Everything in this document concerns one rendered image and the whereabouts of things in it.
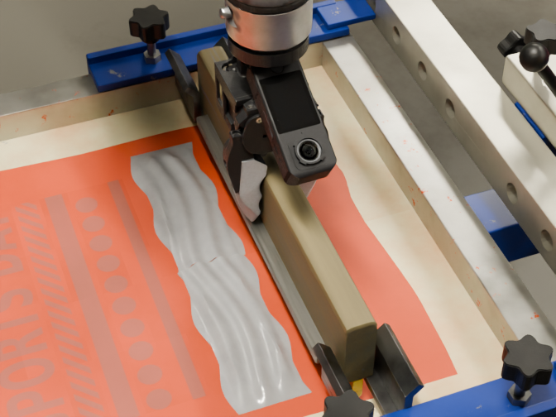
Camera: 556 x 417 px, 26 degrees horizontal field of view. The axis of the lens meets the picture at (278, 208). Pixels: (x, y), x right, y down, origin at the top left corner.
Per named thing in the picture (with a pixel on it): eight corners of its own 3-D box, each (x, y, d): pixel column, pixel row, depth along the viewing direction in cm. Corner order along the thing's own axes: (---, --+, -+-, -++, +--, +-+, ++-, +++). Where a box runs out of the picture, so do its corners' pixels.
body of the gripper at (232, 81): (288, 93, 117) (288, -10, 109) (321, 149, 112) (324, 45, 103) (213, 111, 116) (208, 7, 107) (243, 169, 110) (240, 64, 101)
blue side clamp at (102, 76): (103, 127, 136) (96, 79, 131) (92, 101, 139) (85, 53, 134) (347, 69, 144) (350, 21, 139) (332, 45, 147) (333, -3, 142)
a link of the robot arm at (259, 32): (326, 4, 100) (233, 25, 98) (324, 48, 103) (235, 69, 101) (294, -43, 105) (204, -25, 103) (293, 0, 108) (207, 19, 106)
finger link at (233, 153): (261, 178, 116) (275, 107, 110) (268, 190, 114) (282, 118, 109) (215, 184, 114) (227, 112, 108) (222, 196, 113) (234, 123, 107)
